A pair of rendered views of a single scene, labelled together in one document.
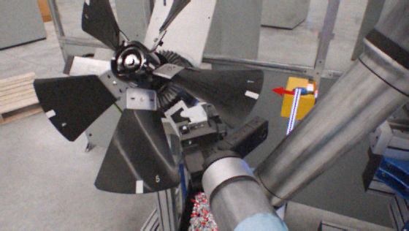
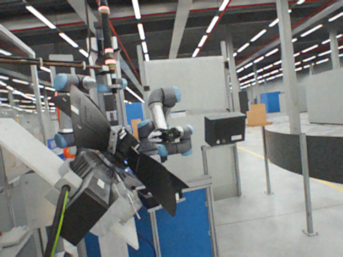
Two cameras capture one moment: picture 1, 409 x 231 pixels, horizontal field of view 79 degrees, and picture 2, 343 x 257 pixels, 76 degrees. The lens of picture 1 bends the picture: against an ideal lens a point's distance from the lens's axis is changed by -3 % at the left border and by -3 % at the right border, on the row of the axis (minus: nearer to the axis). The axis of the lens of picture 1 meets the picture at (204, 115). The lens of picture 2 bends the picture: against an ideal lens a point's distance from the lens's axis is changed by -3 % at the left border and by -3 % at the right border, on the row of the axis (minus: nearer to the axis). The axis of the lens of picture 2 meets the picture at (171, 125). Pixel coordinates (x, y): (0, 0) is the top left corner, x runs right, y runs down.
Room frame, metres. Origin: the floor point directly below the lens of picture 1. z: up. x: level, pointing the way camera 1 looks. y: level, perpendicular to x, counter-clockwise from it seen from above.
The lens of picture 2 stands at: (1.06, 1.08, 1.30)
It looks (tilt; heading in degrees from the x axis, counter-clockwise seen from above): 3 degrees down; 235
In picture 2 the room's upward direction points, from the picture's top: 7 degrees counter-clockwise
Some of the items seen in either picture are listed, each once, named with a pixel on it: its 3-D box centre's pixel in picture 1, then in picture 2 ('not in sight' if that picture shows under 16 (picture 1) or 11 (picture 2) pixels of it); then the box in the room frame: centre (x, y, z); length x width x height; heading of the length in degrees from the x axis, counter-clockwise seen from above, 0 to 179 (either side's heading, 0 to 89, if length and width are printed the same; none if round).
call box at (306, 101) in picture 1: (298, 99); not in sight; (0.82, -0.34, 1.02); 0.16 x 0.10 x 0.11; 159
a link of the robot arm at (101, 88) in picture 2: not in sight; (104, 83); (0.59, -0.27, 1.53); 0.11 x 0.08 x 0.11; 20
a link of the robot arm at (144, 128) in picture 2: not in sight; (144, 128); (0.18, -0.61, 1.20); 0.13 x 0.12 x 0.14; 165
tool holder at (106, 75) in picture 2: not in sight; (110, 77); (0.69, 0.10, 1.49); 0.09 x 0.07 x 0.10; 14
